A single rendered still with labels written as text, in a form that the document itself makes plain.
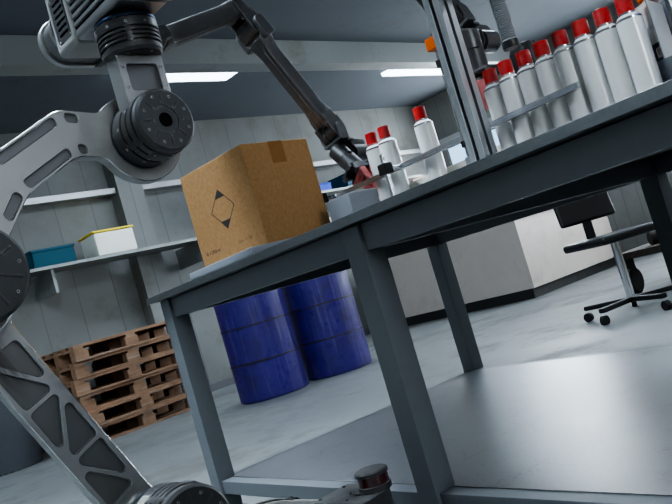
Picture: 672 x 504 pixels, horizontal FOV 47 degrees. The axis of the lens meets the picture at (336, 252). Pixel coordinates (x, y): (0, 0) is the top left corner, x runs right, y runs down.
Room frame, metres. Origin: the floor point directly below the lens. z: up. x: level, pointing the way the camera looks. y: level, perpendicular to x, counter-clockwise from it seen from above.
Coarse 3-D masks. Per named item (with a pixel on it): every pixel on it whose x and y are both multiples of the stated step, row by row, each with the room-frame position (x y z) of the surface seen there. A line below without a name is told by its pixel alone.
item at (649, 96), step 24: (648, 96) 1.05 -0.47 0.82; (576, 120) 1.14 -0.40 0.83; (600, 120) 1.11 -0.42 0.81; (528, 144) 1.22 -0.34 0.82; (552, 144) 1.21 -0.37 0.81; (480, 168) 1.30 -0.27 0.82; (408, 192) 1.45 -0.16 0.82; (432, 192) 1.43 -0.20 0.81; (360, 216) 1.57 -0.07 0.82; (288, 240) 1.79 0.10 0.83; (312, 240) 1.75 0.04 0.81; (240, 264) 1.97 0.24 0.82; (192, 288) 2.26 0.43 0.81
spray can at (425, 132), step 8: (416, 112) 2.00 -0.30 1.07; (424, 112) 2.00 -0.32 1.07; (416, 120) 2.01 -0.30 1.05; (424, 120) 1.99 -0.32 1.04; (416, 128) 2.00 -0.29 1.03; (424, 128) 1.99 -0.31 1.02; (432, 128) 2.00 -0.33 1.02; (416, 136) 2.02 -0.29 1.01; (424, 136) 1.99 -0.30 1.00; (432, 136) 1.99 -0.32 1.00; (424, 144) 1.99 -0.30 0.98; (432, 144) 1.99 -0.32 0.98; (440, 152) 2.00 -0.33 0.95; (424, 160) 2.01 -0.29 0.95; (432, 160) 1.99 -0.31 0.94; (440, 160) 1.99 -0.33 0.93; (432, 168) 1.99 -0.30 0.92; (440, 168) 1.99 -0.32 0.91; (432, 176) 2.00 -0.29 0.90
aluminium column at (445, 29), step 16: (432, 0) 1.68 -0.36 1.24; (448, 0) 1.69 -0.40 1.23; (432, 16) 1.69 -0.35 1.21; (448, 16) 1.69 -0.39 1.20; (432, 32) 1.70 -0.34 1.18; (448, 32) 1.67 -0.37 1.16; (448, 48) 1.68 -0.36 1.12; (464, 48) 1.69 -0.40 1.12; (448, 64) 1.69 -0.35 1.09; (464, 64) 1.69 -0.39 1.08; (448, 80) 1.70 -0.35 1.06; (464, 80) 1.67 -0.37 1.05; (464, 96) 1.67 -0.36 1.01; (480, 96) 1.69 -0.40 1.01; (464, 112) 1.69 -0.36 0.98; (480, 112) 1.69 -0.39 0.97; (464, 128) 1.69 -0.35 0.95; (480, 128) 1.67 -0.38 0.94; (480, 144) 1.67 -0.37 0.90
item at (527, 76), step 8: (520, 56) 1.72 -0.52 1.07; (528, 56) 1.72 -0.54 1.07; (520, 64) 1.73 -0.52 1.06; (528, 64) 1.72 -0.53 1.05; (520, 72) 1.72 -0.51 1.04; (528, 72) 1.71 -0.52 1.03; (520, 80) 1.73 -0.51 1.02; (528, 80) 1.71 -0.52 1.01; (536, 80) 1.71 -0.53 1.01; (528, 88) 1.71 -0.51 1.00; (536, 88) 1.71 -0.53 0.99; (528, 96) 1.72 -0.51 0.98; (536, 96) 1.71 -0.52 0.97; (544, 104) 1.71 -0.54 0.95; (528, 112) 1.74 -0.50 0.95; (536, 112) 1.71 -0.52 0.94; (544, 112) 1.71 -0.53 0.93; (536, 120) 1.72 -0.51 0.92; (544, 120) 1.71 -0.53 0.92; (536, 128) 1.72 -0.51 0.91; (544, 128) 1.71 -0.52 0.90; (552, 128) 1.71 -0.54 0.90
